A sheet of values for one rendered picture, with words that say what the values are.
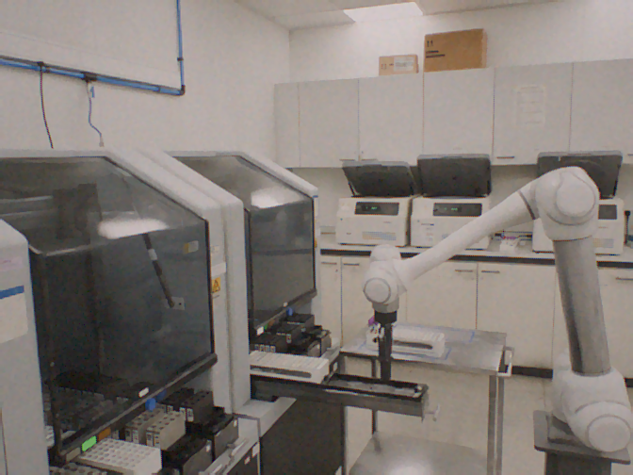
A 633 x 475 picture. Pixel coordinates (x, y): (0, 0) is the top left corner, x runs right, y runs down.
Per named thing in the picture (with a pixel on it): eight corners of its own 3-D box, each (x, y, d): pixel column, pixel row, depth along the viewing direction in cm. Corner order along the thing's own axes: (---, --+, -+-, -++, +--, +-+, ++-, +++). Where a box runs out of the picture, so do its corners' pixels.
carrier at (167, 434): (179, 432, 154) (178, 411, 154) (186, 433, 154) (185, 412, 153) (154, 452, 144) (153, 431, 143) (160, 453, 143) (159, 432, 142)
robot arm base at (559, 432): (605, 418, 182) (606, 402, 182) (614, 451, 162) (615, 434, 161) (544, 410, 189) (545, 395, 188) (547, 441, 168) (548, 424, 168)
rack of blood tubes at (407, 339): (365, 348, 219) (365, 333, 218) (372, 340, 228) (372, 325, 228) (440, 357, 208) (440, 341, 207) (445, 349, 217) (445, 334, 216)
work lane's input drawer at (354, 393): (231, 395, 198) (230, 371, 197) (249, 380, 211) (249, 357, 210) (435, 426, 172) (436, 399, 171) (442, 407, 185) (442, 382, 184)
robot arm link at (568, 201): (622, 424, 160) (649, 465, 139) (562, 428, 164) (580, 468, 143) (586, 163, 153) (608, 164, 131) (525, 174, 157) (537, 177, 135)
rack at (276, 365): (242, 376, 198) (241, 359, 197) (254, 366, 207) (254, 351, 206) (319, 386, 187) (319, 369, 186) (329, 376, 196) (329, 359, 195)
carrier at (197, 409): (208, 408, 169) (207, 389, 168) (214, 409, 168) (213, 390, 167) (186, 425, 158) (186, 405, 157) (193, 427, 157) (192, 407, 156)
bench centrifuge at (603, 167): (531, 253, 378) (535, 151, 368) (531, 239, 435) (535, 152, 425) (624, 256, 358) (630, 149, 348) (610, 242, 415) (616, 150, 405)
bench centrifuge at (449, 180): (409, 248, 407) (410, 154, 398) (423, 237, 465) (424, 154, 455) (488, 251, 388) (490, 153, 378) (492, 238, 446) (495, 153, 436)
